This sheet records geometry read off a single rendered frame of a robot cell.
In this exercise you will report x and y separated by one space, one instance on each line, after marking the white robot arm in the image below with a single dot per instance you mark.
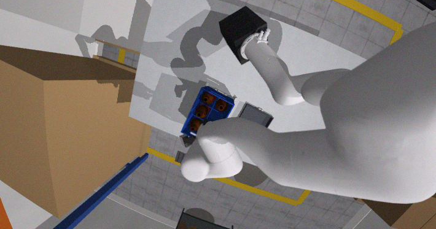
379 141

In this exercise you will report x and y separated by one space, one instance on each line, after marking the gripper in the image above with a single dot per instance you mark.
205 121

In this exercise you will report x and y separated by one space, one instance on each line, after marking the dark blue crate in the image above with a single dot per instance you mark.
213 115

